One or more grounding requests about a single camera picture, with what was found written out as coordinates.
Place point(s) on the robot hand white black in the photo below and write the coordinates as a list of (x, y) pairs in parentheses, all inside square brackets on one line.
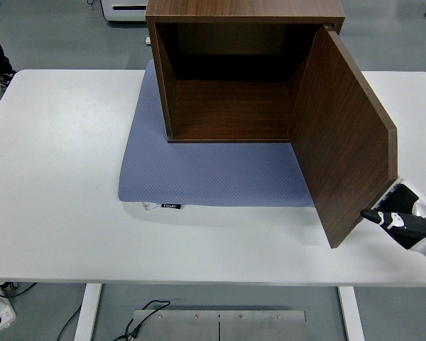
[(404, 202)]

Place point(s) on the brown wooden cabinet door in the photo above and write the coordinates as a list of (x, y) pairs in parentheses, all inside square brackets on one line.
[(341, 142)]

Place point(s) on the brown wooden cabinet body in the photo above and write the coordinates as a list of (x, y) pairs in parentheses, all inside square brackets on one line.
[(234, 106)]

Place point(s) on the white table leg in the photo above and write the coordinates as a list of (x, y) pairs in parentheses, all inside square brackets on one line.
[(87, 312), (351, 312)]

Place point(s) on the grey metal plate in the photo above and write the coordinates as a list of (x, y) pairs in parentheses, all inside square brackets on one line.
[(262, 327), (177, 327)]

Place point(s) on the blue textured mat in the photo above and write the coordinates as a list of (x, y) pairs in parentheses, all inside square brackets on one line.
[(216, 177)]

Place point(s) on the black mat label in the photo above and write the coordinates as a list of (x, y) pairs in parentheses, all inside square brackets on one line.
[(172, 205)]

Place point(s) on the white mat tag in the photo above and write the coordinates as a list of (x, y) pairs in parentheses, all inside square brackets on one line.
[(150, 206)]

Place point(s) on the small white floor object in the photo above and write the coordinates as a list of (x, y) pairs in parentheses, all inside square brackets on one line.
[(148, 41)]

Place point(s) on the white floor appliance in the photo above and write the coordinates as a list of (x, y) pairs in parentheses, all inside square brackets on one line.
[(124, 10)]

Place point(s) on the white power strip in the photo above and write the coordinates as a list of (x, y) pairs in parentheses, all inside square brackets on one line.
[(0, 316)]

